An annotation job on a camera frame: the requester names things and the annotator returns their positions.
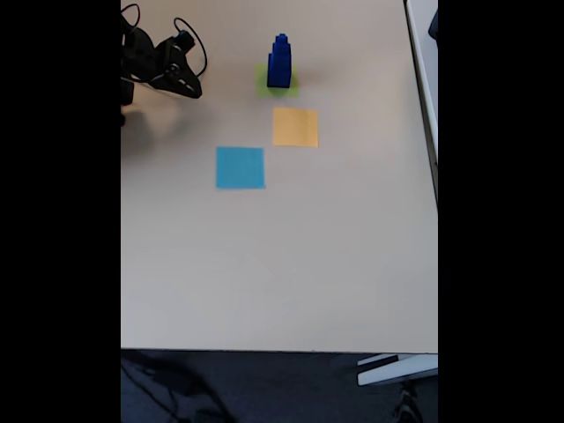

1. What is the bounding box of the white adjacent table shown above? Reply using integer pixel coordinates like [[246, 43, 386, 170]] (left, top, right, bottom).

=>
[[404, 0, 439, 206]]

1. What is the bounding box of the largest blue cube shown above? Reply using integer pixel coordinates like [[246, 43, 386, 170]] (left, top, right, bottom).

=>
[[266, 65, 293, 89]]

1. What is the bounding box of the blue paper square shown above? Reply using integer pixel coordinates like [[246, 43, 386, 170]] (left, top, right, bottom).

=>
[[215, 146, 266, 190]]

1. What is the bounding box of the orange paper square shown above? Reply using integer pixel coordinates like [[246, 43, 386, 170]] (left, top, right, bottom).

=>
[[271, 107, 320, 149]]

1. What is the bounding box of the white table foot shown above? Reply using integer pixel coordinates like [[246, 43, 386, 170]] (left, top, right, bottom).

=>
[[356, 352, 439, 388]]

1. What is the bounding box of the green paper square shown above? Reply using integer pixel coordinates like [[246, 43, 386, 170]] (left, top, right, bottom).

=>
[[255, 63, 301, 99]]

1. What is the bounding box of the large blue cube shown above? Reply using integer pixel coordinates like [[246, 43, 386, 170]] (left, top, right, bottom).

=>
[[268, 51, 293, 74]]

